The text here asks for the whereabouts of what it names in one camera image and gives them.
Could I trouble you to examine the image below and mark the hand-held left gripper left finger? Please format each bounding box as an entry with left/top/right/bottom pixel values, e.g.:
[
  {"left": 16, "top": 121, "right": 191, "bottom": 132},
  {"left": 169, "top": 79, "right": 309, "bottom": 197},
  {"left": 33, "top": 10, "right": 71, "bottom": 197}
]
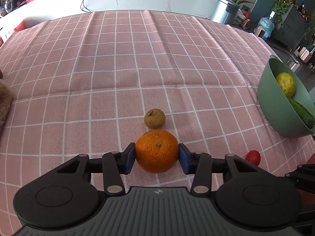
[{"left": 57, "top": 143, "right": 136, "bottom": 196}]

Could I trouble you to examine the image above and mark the grey cabinet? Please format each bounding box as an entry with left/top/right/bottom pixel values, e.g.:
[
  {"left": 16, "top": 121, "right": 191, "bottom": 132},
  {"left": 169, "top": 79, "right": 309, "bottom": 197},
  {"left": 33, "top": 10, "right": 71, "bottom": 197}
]
[{"left": 272, "top": 4, "right": 312, "bottom": 52}]

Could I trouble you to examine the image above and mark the silver trash can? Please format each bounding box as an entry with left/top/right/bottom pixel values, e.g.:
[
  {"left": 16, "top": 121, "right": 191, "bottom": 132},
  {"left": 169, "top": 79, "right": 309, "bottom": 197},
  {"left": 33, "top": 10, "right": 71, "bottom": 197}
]
[{"left": 210, "top": 0, "right": 240, "bottom": 25}]

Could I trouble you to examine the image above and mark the orange tangerine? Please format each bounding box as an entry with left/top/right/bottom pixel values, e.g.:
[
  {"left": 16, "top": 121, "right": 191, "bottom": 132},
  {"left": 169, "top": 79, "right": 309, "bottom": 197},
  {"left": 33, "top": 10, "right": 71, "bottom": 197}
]
[{"left": 135, "top": 129, "right": 179, "bottom": 174}]

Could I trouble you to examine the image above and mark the red cherry tomato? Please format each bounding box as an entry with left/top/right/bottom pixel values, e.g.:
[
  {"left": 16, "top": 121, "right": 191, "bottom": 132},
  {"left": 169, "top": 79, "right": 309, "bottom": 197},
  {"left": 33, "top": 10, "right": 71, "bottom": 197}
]
[{"left": 244, "top": 150, "right": 261, "bottom": 166}]

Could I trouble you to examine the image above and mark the yellow-green pear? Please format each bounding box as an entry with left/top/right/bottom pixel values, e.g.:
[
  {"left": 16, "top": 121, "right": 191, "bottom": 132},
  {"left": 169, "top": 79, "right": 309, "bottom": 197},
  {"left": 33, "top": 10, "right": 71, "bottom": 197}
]
[{"left": 275, "top": 72, "right": 296, "bottom": 98}]

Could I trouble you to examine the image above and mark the brown longan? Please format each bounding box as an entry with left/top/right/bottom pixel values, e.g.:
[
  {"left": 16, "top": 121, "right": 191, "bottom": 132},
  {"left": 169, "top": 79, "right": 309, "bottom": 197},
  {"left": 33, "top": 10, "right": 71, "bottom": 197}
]
[{"left": 144, "top": 108, "right": 166, "bottom": 129}]

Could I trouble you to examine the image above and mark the brown fluffy cloth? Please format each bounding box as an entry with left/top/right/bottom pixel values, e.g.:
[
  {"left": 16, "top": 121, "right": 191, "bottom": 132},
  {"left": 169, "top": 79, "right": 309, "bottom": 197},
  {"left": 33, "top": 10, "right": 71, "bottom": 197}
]
[{"left": 0, "top": 70, "right": 13, "bottom": 138}]

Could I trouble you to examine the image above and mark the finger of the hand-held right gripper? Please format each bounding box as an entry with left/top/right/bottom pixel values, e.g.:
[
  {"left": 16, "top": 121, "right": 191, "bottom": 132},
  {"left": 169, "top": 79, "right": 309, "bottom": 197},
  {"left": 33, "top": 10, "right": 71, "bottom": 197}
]
[{"left": 284, "top": 163, "right": 315, "bottom": 192}]

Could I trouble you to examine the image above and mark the green cucumber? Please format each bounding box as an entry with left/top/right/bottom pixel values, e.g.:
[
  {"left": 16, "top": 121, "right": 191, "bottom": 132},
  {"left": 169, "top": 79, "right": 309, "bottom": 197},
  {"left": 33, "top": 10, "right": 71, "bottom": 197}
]
[{"left": 288, "top": 98, "right": 315, "bottom": 129}]

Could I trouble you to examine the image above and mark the green colander bowl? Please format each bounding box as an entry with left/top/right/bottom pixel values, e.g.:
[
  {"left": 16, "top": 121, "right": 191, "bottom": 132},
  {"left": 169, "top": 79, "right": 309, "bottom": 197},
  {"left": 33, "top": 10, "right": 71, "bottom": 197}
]
[{"left": 257, "top": 55, "right": 315, "bottom": 138}]

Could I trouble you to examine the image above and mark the blue water bottle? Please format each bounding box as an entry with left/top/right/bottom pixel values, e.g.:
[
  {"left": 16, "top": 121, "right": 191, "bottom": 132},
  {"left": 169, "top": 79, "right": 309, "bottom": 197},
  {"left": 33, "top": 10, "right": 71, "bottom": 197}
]
[{"left": 256, "top": 11, "right": 275, "bottom": 40}]

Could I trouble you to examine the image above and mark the pink checked tablecloth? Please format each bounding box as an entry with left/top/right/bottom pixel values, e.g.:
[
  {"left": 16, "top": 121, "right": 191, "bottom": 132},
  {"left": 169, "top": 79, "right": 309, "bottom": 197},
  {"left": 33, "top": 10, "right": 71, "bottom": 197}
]
[{"left": 0, "top": 9, "right": 315, "bottom": 236}]

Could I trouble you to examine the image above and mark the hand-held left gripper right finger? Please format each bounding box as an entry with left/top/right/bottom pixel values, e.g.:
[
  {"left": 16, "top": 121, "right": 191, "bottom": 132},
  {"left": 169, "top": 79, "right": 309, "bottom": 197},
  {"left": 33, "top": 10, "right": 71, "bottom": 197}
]
[{"left": 179, "top": 143, "right": 259, "bottom": 195}]

